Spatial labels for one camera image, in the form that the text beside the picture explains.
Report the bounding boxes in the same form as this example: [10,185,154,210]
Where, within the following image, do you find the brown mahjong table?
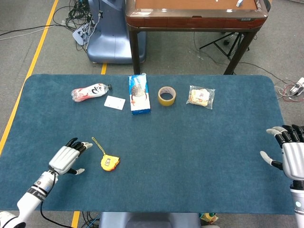
[125,0,269,76]

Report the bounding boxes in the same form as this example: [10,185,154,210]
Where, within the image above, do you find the black cable bundle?
[52,0,100,52]

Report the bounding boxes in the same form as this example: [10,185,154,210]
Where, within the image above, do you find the black tripod stand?
[199,32,250,60]

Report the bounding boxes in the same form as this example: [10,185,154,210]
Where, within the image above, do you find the yellow tape measure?
[92,137,121,172]

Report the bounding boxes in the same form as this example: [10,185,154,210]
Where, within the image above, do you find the small yellow toy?
[199,213,219,225]

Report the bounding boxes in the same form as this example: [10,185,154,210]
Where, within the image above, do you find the white wall switch plate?
[104,95,126,111]

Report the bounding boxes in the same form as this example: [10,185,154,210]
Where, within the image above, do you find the yellow packing tape roll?
[158,86,177,107]

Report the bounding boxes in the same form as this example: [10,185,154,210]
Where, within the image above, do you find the grey-blue robot torso base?
[98,212,201,228]

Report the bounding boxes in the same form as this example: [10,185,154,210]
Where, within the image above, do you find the right five-finger robot hand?
[260,124,304,188]

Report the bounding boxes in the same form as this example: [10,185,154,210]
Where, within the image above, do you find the left five-finger robot hand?
[48,137,93,176]

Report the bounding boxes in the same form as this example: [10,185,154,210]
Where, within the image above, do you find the blue cookie box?
[128,73,152,115]

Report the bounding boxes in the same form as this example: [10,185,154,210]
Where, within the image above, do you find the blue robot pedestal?
[86,0,147,64]

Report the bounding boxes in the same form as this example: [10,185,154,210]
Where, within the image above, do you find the plastic bottle red white label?
[71,83,113,103]

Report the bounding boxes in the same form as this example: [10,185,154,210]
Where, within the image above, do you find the white power strip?
[72,22,95,46]

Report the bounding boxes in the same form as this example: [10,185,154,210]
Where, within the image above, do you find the clear bag of snacks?
[186,85,216,110]

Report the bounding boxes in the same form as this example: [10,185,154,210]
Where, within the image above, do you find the blue felt table mat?
[0,74,304,216]

